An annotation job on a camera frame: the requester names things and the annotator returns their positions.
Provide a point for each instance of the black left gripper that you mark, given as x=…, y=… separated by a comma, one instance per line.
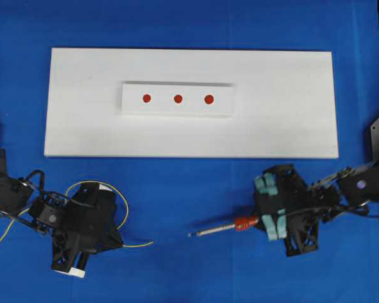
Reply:
x=84, y=226

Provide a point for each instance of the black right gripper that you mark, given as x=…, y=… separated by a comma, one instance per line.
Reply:
x=291, y=209

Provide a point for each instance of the red soldering iron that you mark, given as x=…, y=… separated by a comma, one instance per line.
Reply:
x=239, y=224

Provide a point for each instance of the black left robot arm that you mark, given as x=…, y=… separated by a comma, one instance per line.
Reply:
x=26, y=201

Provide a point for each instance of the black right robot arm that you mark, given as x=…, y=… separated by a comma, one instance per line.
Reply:
x=357, y=187

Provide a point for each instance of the red dot mark right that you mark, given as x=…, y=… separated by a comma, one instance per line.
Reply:
x=209, y=99

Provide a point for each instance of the red dot mark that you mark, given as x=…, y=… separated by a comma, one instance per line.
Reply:
x=178, y=99
x=209, y=99
x=146, y=98

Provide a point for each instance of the red dot mark left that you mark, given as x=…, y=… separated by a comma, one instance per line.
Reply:
x=146, y=98

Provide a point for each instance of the red dot mark middle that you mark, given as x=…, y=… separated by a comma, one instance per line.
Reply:
x=178, y=99

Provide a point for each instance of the blue table cloth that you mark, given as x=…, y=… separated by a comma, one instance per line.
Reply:
x=169, y=198

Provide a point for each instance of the white foam board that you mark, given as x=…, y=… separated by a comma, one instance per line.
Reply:
x=284, y=104

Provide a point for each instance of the small white raised block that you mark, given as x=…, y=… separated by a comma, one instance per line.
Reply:
x=162, y=102

